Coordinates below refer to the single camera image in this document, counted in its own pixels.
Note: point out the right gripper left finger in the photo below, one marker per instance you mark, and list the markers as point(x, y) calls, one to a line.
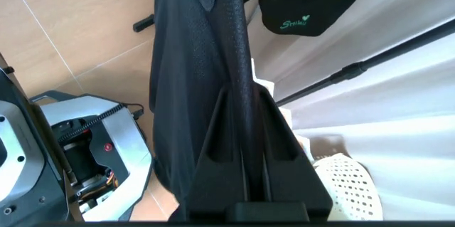
point(209, 188)

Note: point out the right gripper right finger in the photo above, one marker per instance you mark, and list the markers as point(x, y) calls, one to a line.
point(298, 184)

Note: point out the black garment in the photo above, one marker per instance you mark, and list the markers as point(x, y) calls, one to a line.
point(185, 77)

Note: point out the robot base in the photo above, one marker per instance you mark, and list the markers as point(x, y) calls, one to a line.
point(117, 138)

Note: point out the white laundry basket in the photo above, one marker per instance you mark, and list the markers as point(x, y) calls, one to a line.
point(352, 188)

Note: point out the black clothes rack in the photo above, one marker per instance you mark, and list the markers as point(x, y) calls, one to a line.
point(391, 52)

